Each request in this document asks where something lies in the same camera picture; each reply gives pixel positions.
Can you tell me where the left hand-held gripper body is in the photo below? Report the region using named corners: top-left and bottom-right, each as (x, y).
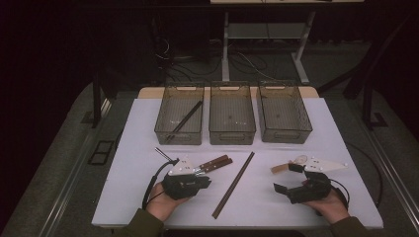
top-left (161, 156), bottom-right (200, 200)

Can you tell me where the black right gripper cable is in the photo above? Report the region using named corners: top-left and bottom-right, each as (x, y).
top-left (329, 178), bottom-right (351, 211)

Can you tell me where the black stand leg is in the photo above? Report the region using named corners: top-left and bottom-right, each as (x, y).
top-left (91, 70), bottom-right (120, 129)

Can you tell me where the thin black cable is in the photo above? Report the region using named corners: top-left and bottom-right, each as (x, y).
top-left (344, 140), bottom-right (384, 209)

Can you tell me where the black angled stand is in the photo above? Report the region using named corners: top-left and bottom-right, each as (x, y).
top-left (317, 13), bottom-right (419, 130)

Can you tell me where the tangle of floor cables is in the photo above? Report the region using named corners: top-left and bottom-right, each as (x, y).
top-left (152, 36), bottom-right (276, 84)

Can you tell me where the wooden handled metal fork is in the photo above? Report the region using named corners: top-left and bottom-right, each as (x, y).
top-left (196, 158), bottom-right (234, 175)
top-left (194, 154), bottom-right (230, 172)

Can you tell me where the person's left hand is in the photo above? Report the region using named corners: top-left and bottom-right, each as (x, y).
top-left (145, 182), bottom-right (189, 222)

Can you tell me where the translucent grey plastic bin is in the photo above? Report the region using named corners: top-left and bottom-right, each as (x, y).
top-left (209, 81), bottom-right (257, 146)
top-left (256, 80), bottom-right (313, 144)
top-left (153, 82), bottom-right (206, 146)

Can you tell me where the brown wooden chopstick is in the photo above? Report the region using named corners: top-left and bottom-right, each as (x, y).
top-left (211, 151), bottom-right (254, 219)
top-left (213, 151), bottom-right (256, 220)

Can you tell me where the white metal desk frame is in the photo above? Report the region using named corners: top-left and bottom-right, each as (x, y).
top-left (209, 0), bottom-right (365, 85)

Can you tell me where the person's right hand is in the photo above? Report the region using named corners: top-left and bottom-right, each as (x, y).
top-left (301, 179), bottom-right (350, 225)

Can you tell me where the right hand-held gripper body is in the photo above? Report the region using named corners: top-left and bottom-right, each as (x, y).
top-left (287, 157), bottom-right (349, 204)

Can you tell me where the metal floor rail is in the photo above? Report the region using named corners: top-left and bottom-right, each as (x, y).
top-left (362, 124), bottom-right (419, 233)
top-left (39, 98), bottom-right (112, 237)

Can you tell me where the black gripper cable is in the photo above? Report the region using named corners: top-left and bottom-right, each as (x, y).
top-left (141, 158), bottom-right (181, 210)
top-left (329, 178), bottom-right (351, 211)

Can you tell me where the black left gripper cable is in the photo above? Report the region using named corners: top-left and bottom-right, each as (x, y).
top-left (141, 158), bottom-right (181, 210)

